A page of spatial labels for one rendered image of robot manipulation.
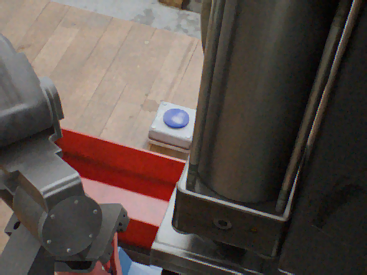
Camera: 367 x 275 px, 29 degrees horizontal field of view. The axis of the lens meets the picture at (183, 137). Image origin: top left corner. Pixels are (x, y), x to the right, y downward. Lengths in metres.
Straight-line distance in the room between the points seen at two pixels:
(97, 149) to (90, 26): 0.33
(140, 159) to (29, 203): 0.41
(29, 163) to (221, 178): 0.18
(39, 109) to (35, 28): 0.66
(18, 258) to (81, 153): 0.39
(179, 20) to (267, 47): 2.36
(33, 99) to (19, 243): 0.14
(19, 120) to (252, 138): 0.23
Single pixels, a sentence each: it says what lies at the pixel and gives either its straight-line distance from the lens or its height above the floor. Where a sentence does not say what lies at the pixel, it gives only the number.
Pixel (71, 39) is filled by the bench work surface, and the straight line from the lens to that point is 1.24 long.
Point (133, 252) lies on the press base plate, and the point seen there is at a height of 0.90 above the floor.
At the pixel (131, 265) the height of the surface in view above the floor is 1.00.
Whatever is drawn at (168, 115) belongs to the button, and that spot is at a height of 0.94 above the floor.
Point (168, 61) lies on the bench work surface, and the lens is 1.21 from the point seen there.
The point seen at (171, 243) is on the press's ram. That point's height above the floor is 1.18.
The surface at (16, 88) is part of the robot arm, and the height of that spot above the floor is 1.27.
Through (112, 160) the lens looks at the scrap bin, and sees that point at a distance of 1.01.
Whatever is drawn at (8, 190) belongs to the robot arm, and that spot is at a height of 1.19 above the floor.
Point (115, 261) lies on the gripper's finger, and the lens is 0.77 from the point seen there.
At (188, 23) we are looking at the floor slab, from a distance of 2.77.
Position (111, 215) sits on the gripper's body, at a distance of 0.71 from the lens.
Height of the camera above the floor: 1.69
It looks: 47 degrees down
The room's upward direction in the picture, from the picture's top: 8 degrees clockwise
